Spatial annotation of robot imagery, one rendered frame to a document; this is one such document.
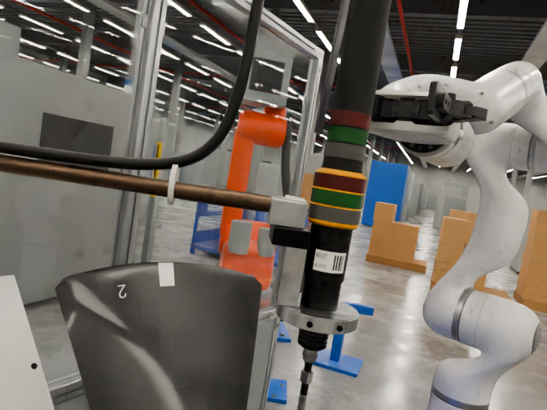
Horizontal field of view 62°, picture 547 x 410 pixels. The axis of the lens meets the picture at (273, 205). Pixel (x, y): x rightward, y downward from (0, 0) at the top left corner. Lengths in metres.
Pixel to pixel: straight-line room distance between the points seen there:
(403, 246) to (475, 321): 8.67
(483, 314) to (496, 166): 0.32
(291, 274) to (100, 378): 0.22
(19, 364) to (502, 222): 0.90
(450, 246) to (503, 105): 7.16
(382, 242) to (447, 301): 8.70
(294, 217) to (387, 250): 9.37
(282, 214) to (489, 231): 0.75
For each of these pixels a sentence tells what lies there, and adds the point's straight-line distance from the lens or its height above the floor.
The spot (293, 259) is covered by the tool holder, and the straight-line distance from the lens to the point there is 0.37.
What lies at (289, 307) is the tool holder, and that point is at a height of 1.45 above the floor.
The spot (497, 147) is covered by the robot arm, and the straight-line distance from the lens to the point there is 1.11.
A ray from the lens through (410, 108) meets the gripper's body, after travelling 0.54.
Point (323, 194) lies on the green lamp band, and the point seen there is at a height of 1.54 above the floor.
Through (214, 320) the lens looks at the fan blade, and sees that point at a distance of 0.51.
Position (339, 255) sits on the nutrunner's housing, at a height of 1.49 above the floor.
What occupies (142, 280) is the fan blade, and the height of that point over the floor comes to 1.41.
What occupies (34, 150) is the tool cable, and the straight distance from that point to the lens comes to 0.41.
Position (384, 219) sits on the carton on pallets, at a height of 0.91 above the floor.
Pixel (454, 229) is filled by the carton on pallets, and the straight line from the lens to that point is 7.95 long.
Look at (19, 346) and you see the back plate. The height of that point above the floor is 1.29.
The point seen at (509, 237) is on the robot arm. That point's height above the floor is 1.49.
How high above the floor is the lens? 1.56
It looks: 4 degrees down
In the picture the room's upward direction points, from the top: 9 degrees clockwise
